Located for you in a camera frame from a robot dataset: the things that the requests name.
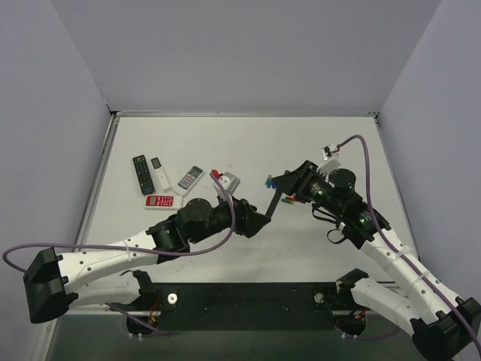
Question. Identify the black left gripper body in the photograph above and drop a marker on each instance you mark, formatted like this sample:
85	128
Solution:
246	216

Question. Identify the grey and white remote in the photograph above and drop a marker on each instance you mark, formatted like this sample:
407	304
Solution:
189	181

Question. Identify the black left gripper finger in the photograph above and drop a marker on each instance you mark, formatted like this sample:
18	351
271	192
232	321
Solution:
249	230
254	218

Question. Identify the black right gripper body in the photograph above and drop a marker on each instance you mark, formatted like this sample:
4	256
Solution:
301	181

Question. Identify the black multi-button remote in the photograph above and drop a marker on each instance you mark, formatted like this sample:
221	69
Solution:
143	175

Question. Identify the slim white remote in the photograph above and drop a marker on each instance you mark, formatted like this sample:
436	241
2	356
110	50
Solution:
161	175

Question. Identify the red and white remote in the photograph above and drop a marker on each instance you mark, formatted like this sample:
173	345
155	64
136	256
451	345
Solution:
163	203

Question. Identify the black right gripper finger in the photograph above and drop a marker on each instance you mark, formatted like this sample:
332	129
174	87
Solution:
301	198
288	182

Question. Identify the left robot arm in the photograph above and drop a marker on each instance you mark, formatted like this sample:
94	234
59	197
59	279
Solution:
55	282

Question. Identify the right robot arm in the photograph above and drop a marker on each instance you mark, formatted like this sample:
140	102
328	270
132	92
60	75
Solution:
439	321

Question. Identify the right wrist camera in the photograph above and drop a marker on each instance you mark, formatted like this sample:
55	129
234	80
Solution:
331	159

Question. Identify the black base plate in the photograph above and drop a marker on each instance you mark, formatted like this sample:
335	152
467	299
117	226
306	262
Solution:
242	306

